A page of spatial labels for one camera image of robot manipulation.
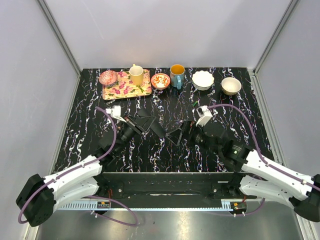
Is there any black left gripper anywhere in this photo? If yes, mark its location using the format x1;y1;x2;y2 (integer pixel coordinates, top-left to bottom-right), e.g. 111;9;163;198
115;114;156;155

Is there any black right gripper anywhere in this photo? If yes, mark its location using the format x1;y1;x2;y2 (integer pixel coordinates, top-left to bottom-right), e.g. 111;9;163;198
166;119;221;156

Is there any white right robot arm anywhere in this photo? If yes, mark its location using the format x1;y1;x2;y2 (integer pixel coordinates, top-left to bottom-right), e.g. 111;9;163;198
166;121;320;223

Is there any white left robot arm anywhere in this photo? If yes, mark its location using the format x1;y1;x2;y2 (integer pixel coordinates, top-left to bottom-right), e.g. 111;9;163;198
15;105;166;227

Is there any orange floral small bowl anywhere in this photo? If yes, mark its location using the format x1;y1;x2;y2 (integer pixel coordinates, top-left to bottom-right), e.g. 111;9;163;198
150;73;171;90

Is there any floral rectangular tray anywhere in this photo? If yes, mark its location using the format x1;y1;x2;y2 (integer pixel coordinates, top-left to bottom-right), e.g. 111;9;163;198
102;69;152;101

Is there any yellow mug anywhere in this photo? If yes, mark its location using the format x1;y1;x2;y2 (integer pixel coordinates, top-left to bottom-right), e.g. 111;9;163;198
129;64;144;86

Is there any white scalloped bowl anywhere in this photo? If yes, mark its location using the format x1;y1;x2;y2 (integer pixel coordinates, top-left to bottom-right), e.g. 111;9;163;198
191;70;215;91

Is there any blue mug orange inside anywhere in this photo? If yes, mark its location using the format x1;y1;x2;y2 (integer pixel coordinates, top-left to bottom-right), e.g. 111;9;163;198
170;64;185;90

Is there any pink patterned bowl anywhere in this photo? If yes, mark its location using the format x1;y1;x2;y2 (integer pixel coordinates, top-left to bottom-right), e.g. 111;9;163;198
98;70;118;87

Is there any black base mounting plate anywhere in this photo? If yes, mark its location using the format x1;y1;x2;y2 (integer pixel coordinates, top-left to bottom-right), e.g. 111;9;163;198
95;172;247;208

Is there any beige round bowl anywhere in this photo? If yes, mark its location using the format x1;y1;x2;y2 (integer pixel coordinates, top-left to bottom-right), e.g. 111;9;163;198
221;77;242;96

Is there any left connector box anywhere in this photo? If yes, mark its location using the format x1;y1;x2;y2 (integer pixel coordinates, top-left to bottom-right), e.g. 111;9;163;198
96;199;111;209

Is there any connector box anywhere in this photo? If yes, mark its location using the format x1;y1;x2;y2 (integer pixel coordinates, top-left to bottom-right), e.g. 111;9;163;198
230;202;247;212
96;199;111;209

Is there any right connector box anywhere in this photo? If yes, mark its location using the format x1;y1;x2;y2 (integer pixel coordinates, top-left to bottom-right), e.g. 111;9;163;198
230;202;247;212

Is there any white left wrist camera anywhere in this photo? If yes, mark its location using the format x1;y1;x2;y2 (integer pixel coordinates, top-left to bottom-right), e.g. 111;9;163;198
105;105;125;122

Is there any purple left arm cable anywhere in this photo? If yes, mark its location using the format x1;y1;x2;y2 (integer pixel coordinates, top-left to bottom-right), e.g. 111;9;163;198
17;106;140;227

